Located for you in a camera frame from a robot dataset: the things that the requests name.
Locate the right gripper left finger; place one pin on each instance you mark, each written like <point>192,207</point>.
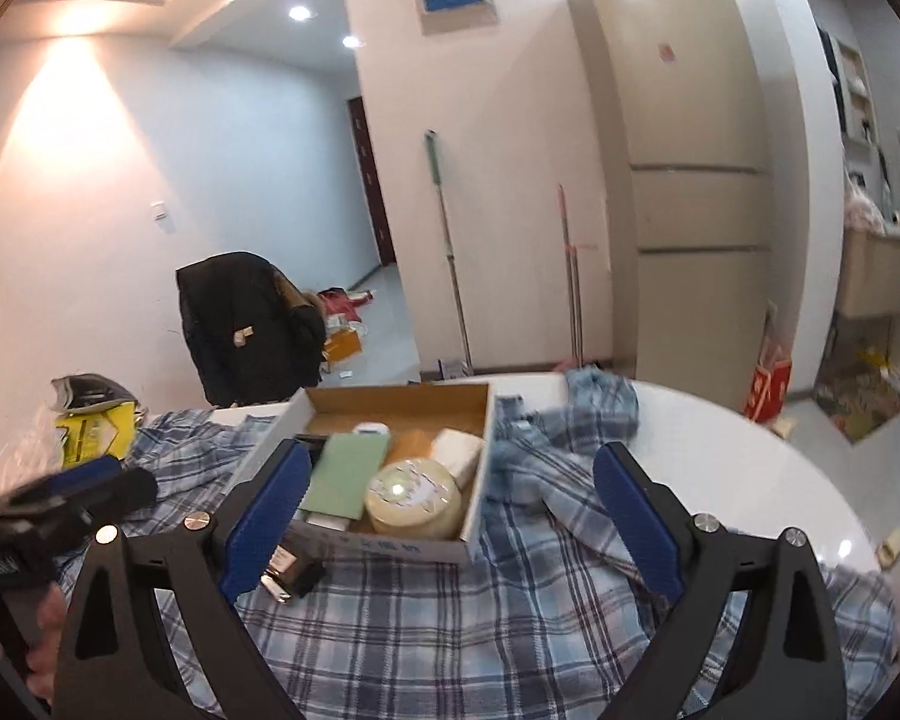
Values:
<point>116,660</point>

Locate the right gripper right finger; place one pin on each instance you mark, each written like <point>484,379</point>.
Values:
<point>749,632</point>

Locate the black labelled charger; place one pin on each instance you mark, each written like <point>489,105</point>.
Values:
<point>291,575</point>

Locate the white remote control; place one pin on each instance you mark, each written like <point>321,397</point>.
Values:
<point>345,509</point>

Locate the white power adapter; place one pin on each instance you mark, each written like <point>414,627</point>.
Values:
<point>458,453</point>

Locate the left hand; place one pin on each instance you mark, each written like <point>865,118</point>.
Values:
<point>42,658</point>

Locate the white plastic bag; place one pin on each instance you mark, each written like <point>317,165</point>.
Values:
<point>34,452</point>

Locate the yellow bag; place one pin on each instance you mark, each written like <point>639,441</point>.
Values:
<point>90,435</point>

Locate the grey pouch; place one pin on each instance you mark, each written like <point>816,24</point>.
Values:
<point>88,393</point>

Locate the yellow slipper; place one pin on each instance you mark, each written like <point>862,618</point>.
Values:
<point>888,551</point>

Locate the blue plaid shirt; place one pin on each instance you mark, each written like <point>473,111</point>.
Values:
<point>550,617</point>

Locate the red paper bag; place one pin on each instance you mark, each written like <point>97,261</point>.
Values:
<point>771,376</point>

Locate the patterned doormat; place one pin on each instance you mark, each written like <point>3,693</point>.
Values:
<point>858,405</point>

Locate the chair with black jacket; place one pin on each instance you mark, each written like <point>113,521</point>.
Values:
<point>254,337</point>

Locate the cardboard box tray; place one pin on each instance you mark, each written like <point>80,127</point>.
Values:
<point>368,428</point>

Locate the beige sink cabinet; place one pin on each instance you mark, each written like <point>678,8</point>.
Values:
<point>869,286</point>

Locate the dark wooden door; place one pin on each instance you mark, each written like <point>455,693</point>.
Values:
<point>370,179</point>

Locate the beige refrigerator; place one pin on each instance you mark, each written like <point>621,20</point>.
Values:
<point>679,113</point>

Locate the wall light switch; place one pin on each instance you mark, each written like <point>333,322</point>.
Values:
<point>161,216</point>

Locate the green handled mop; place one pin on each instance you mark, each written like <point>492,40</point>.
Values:
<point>461,367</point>

